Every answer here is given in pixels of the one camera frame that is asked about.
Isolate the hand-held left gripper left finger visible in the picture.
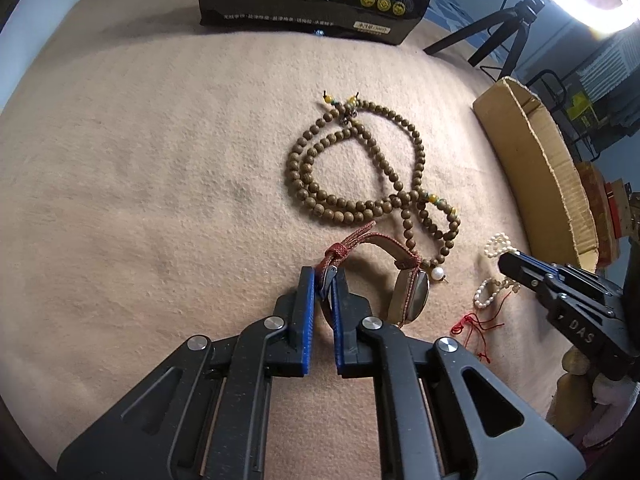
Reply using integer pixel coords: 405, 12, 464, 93
57, 266, 317, 480

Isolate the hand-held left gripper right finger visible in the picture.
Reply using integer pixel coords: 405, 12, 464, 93
327, 269, 586, 480

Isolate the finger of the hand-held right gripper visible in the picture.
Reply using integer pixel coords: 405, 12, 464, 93
499, 253, 553, 297
517, 253, 566, 281

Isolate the white pearl bracelet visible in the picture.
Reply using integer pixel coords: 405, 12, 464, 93
474, 232, 522, 309

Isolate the wristwatch with red-brown strap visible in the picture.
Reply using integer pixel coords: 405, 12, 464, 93
320, 221, 431, 328

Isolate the person's right hand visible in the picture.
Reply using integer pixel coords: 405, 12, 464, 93
547, 349, 640, 448

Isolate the red box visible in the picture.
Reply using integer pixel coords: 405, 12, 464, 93
575, 162, 632, 268

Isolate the brown cardboard box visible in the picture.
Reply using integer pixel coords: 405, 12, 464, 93
472, 76, 600, 273

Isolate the tan blanket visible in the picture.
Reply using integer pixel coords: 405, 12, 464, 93
0, 0, 576, 480

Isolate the black tripod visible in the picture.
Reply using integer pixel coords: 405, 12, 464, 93
422, 0, 548, 83

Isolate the blue patterned bed sheet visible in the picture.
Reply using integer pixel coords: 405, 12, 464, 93
429, 0, 482, 30

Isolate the red string cord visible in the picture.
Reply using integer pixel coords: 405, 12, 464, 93
451, 304, 507, 362

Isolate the wooden bead necklace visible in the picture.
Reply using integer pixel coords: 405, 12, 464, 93
285, 91, 462, 283

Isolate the black metal frame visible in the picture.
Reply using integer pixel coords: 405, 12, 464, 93
525, 70, 572, 128

